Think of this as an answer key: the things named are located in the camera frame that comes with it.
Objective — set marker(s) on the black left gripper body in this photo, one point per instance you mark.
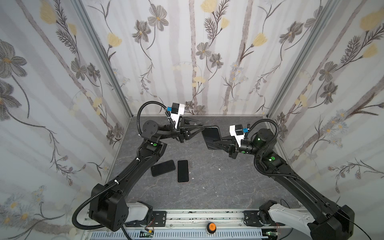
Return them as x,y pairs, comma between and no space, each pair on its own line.
181,133

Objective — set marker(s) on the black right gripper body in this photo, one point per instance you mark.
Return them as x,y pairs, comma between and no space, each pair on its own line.
234,147

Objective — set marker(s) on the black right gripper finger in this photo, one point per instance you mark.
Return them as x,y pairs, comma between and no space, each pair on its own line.
224,147
229,139

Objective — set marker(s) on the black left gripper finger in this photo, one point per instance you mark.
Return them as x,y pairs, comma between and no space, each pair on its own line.
189,123
190,133

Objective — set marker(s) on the black phone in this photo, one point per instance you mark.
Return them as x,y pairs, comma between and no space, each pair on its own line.
163,168
211,134

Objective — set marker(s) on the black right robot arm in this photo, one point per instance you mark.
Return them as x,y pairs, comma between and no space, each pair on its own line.
324,219

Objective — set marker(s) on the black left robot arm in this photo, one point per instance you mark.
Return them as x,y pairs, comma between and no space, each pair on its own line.
107,202

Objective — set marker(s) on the phone with pink case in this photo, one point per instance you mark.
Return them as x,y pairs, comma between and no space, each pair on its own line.
183,171

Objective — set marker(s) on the black phone lying flat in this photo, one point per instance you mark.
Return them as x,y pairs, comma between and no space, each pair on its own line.
163,168

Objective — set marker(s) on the orange emergency stop button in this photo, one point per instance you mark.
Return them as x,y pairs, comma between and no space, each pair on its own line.
211,228

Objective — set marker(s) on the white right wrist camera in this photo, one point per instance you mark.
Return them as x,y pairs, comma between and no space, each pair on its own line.
238,132

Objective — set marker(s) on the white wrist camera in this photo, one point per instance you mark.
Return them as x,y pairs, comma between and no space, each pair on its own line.
174,113
238,132

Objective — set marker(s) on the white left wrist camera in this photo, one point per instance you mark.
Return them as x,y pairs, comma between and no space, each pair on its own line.
174,113

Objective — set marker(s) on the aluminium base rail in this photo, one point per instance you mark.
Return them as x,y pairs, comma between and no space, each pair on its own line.
222,224

